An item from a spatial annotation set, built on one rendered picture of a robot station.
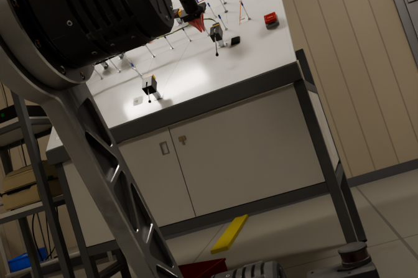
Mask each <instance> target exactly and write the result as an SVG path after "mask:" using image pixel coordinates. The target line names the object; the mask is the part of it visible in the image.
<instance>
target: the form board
mask: <svg viewBox="0 0 418 278"><path fill-rule="evenodd" d="M198 1H199V2H200V1H202V0H198ZM224 1H225V2H226V4H224V7H225V9H226V10H228V12H227V13H225V9H224V7H223V6H222V4H221V2H220V0H204V1H202V2H200V3H203V2H206V4H207V3H209V4H210V7H211V9H212V11H213V12H214V14H215V15H216V16H217V18H214V15H213V13H212V11H211V9H210V7H209V6H208V4H207V6H206V10H205V13H204V14H203V18H204V19H205V18H207V19H208V18H211V19H214V20H216V21H217V22H219V23H220V25H221V29H222V31H223V40H224V42H228V45H227V46H225V47H222V48H219V49H218V45H219V43H218V42H216V45H215V42H213V41H212V39H211V37H210V36H209V37H208V36H207V35H208V34H207V32H206V31H203V30H202V32H200V31H199V30H198V29H197V28H195V27H194V26H192V25H189V26H187V27H185V28H184V29H185V32H186V33H187V35H188V37H189V38H190V39H191V40H192V41H191V42H189V39H188V37H187V36H186V34H185V32H184V31H183V30H182V29H181V30H179V31H177V32H174V33H173V34H170V35H167V36H166V38H167V40H168V41H169V43H170V44H171V46H172V47H174V48H173V49H171V46H170V45H169V43H168V42H167V41H166V39H165V38H162V39H159V40H153V41H151V44H146V45H147V46H148V48H149V50H150V51H151V52H152V54H153V55H155V57H154V58H152V54H151V53H150V51H149V50H148V49H147V47H146V46H141V47H138V48H136V49H133V50H130V51H128V52H126V53H125V55H126V56H127V57H128V58H130V60H131V61H132V63H133V64H134V65H135V66H136V69H137V71H138V72H139V73H140V74H141V75H142V77H143V78H144V77H145V76H148V75H151V74H153V75H154V76H155V77H156V81H157V91H158V92H159V93H160V94H164V97H163V98H161V99H158V100H155V101H154V95H153V94H150V95H149V96H150V100H151V103H148V100H149V97H148V95H146V94H145V92H144V91H143V90H142V78H141V77H140V76H139V75H138V73H137V72H136V71H135V70H133V69H132V68H131V67H130V66H129V64H130V65H131V63H130V62H129V60H128V59H127V58H126V57H125V56H124V57H123V59H121V60H119V56H116V57H114V58H111V61H112V62H113V63H114V64H115V65H116V67H117V68H118V69H119V70H121V72H119V73H118V70H117V69H116V68H115V66H114V65H113V64H112V63H111V62H110V60H107V61H106V63H109V65H108V70H107V71H105V72H103V73H99V74H100V75H101V76H102V77H104V78H103V79H102V80H101V77H100V76H99V74H97V73H96V72H95V70H94V71H93V74H92V76H91V78H90V81H88V82H86V85H87V87H88V89H89V91H90V93H91V94H92V96H93V98H94V100H95V102H96V104H97V106H98V108H99V110H100V112H101V114H102V116H103V118H104V120H105V122H106V124H107V126H108V128H109V129H111V128H114V127H117V126H120V125H122V124H126V123H128V122H131V121H134V120H136V119H139V118H143V117H144V116H148V115H150V114H153V113H156V112H159V111H162V110H164V109H167V108H170V107H173V106H176V105H178V104H181V103H184V102H186V101H190V100H192V99H195V98H198V97H201V96H203V95H207V94H209V93H212V92H214V91H217V90H220V89H223V88H226V87H228V86H231V85H234V84H237V83H240V82H242V81H245V80H248V79H250V78H254V77H256V76H259V75H262V74H265V73H267V72H271V71H273V70H276V69H278V68H282V67H284V66H287V65H290V64H292V63H295V62H297V58H296V55H295V50H294V46H293V43H292V37H291V34H290V30H289V25H288V22H287V17H286V12H285V9H284V5H283V2H282V0H242V3H243V6H244V8H245V10H246V12H247V14H248V16H249V17H250V18H251V20H249V21H247V22H244V23H242V24H240V26H239V25H238V18H239V13H240V2H239V1H240V0H224ZM172 2H173V3H172V5H173V9H178V8H179V9H182V10H183V7H182V5H181V3H180V1H179V0H172ZM272 12H275V13H276V14H277V16H278V19H279V25H277V26H274V27H271V28H269V29H267V28H266V24H265V21H264V16H265V15H267V14H270V13H272ZM218 15H220V17H221V20H222V21H223V23H224V25H225V27H226V28H228V30H225V27H224V25H223V23H222V21H221V20H220V18H219V17H218ZM237 36H240V43H238V44H234V45H231V38H233V37H237ZM216 46H217V52H218V54H219V56H218V57H217V56H216V55H215V54H216ZM127 61H128V63H129V64H128V63H127ZM142 95H143V102H142V103H141V104H139V105H136V106H133V99H134V98H137V97H139V96H142ZM56 133H57V132H56V131H55V129H54V127H52V131H51V134H50V138H49V143H48V146H47V150H46V151H51V150H53V149H56V148H58V147H62V146H63V144H62V142H61V140H60V139H59V140H56V141H55V136H56Z"/></svg>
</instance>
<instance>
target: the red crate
mask: <svg viewBox="0 0 418 278"><path fill-rule="evenodd" d="M225 260H226V258H221V259H214V260H209V261H202V262H195V263H191V264H184V265H179V266H178V267H179V269H180V271H181V273H182V275H183V278H211V276H212V275H215V274H219V273H222V272H226V271H228V270H227V266H226V263H225Z"/></svg>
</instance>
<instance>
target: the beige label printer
mask: <svg viewBox="0 0 418 278"><path fill-rule="evenodd" d="M42 163H43V166H44V170H45V174H46V177H47V181H48V184H49V188H50V192H51V194H52V198H53V197H57V196H59V195H63V193H62V189H61V186H60V182H59V179H58V175H57V171H56V169H55V165H51V166H49V163H48V161H47V160H42ZM2 185H3V192H4V193H2V195H4V196H2V202H3V205H4V209H5V210H6V211H9V210H11V211H12V210H15V209H16V208H20V207H23V206H27V205H30V204H33V203H37V202H41V201H42V200H41V197H40V193H39V189H38V186H37V182H36V179H35V175H34V171H33V169H32V165H31V164H30V165H27V166H25V167H21V168H20V169H18V170H15V171H12V172H10V173H8V174H7V175H6V176H5V177H4V178H3V181H2Z"/></svg>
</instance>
